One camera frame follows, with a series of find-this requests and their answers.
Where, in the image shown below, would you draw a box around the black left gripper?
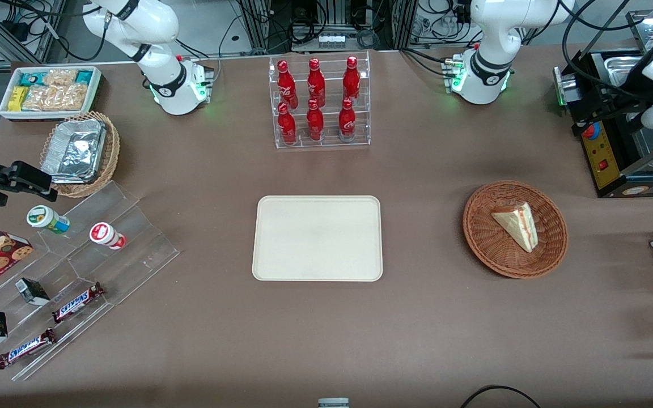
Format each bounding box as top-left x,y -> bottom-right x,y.
573,85 -> 653,137

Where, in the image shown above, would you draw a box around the triangular sandwich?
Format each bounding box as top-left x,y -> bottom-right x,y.
491,202 -> 540,254

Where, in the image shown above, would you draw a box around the small light wicker basket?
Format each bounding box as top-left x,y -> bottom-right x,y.
40,110 -> 121,199

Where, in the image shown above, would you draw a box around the large brown wicker basket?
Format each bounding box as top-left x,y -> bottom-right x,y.
463,180 -> 569,279

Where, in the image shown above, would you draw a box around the beige plastic tray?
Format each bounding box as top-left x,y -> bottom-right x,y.
252,195 -> 384,282

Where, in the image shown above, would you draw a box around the green label yogurt cup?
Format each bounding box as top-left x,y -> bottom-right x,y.
26,205 -> 71,235

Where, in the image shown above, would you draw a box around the black food warmer cabinet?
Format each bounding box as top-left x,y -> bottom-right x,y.
552,8 -> 653,199

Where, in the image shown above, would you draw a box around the stacked aluminium foil containers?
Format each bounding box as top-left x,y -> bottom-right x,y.
41,118 -> 108,185

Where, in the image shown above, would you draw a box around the white rectangular snack bin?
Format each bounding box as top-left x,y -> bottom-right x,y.
0,65 -> 104,121

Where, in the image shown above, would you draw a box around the clear bag of crackers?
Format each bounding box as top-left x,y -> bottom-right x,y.
54,83 -> 90,112
23,85 -> 58,112
43,69 -> 78,87

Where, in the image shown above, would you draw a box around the yellow snack packet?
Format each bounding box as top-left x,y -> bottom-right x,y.
8,86 -> 30,112

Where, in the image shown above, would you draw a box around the red label yogurt cup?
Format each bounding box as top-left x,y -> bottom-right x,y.
89,222 -> 128,251

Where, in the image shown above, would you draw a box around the clear acrylic stepped display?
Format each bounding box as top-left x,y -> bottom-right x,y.
0,180 -> 181,382

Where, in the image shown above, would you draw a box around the Snickers chocolate bar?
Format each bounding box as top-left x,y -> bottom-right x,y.
0,328 -> 57,371
52,282 -> 105,324

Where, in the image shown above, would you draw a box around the red cola bottle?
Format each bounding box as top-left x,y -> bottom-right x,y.
277,102 -> 298,145
306,99 -> 325,142
277,59 -> 298,109
338,97 -> 358,142
307,57 -> 327,107
342,56 -> 362,103

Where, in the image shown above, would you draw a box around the clear acrylic bottle rack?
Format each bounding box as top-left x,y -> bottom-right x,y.
269,51 -> 372,150

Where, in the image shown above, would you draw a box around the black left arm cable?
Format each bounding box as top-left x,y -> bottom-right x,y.
561,0 -> 653,117

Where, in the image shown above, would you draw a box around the black cable loop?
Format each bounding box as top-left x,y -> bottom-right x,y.
460,385 -> 542,408

